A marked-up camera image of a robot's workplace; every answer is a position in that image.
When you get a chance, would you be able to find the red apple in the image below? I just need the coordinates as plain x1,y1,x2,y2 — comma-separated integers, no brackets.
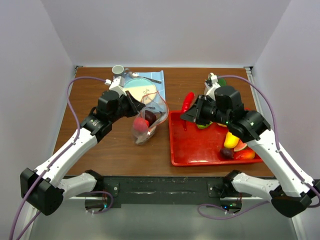
132,117,149,133

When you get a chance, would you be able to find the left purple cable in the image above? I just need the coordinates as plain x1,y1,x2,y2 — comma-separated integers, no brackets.
8,75,107,240

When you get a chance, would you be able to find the red plastic tray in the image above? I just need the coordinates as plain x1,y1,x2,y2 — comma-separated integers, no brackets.
168,111,262,167

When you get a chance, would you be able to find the yellow lemon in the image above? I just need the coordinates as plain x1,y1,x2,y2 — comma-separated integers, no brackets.
223,131,240,149

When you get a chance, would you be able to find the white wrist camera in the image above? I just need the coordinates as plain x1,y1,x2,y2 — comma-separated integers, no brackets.
204,72,221,99
104,76,127,96

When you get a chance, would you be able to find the floral mug green inside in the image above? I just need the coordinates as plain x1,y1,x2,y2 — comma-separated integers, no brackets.
217,76,227,87

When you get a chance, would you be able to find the watermelon slice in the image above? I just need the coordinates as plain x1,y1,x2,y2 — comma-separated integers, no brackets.
233,140,248,152

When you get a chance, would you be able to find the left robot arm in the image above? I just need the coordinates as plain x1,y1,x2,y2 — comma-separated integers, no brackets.
20,90,146,216

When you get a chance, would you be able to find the metal spoon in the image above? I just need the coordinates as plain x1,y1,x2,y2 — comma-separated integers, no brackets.
128,71,162,84

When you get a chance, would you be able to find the red pink peach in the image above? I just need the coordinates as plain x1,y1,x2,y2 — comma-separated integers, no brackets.
233,148,256,161

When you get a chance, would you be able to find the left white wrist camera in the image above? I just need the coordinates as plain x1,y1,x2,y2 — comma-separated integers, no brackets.
104,76,127,96

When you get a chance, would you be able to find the blue checked cloth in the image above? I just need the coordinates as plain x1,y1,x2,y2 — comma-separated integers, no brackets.
124,70,166,100

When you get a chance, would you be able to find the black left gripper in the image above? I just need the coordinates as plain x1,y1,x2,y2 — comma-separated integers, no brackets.
109,90,145,123

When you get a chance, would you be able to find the cream and teal plate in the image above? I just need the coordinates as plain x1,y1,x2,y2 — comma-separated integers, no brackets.
123,78,158,105

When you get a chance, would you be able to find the dark red plum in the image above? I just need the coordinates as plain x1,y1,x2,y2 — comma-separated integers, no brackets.
219,148,234,160
144,110,157,126

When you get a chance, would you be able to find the clear zip top bag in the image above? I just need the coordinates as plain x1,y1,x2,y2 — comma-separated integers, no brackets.
131,91,169,145

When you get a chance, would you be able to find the grey toy fish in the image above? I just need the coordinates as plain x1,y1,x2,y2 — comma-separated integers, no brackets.
135,126,157,145

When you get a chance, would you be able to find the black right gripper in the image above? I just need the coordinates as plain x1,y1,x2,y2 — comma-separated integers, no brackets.
181,93,231,125

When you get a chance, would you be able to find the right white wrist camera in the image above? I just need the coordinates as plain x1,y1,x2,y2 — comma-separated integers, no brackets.
204,72,221,99

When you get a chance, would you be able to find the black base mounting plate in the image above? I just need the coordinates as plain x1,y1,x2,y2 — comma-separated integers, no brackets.
95,176,238,208

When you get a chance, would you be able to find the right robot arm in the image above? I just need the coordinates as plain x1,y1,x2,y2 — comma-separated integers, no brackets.
180,85,320,218

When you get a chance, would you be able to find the red chili pepper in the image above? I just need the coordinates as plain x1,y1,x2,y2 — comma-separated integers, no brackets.
181,92,195,115

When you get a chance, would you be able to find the grey mug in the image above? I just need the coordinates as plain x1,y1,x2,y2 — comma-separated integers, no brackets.
111,64,130,78

